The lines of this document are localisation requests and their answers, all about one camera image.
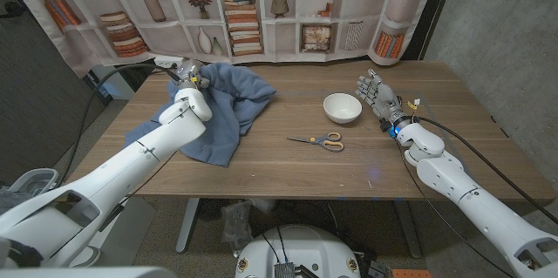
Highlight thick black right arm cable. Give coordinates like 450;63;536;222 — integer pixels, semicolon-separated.
416;116;558;227

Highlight white grey sneaker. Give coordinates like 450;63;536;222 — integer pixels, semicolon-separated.
69;245;101;269

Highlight orange box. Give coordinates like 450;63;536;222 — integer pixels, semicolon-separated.
391;268;432;278

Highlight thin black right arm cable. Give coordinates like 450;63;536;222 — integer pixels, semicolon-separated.
394;138;511;278

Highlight blue hoodie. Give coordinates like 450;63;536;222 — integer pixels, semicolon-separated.
125;62;277;168

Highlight grey floor board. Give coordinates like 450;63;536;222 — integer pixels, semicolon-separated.
82;197;157;267

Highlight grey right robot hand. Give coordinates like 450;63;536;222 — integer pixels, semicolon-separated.
355;68;405;125

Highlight white plastic base housing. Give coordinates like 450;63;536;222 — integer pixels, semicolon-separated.
8;167;60;200

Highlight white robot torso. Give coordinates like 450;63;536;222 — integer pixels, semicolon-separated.
234;224;362;278

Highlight orange handled scissors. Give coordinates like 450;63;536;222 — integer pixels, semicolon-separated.
286;132;345;153

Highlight black backdrop stand pole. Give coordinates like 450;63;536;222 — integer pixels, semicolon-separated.
400;0;459;62

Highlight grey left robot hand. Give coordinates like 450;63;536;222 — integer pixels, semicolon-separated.
173;58;210;92

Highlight clear plastic bag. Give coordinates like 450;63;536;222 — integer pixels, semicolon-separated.
221;201;254;253

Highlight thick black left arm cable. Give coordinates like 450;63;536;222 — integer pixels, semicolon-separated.
56;63;182;187

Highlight grey metal table leg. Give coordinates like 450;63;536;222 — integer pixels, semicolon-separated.
394;199;423;260
175;198;201;254

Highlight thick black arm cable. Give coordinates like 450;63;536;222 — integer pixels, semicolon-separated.
56;63;182;187
416;116;558;227

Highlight white cabinet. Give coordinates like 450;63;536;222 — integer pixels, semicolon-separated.
89;64;136;101

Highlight white power strip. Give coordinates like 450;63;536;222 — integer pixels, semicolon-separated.
153;54;184;69

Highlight white ceramic bowl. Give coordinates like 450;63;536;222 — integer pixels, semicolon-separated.
323;92;364;125

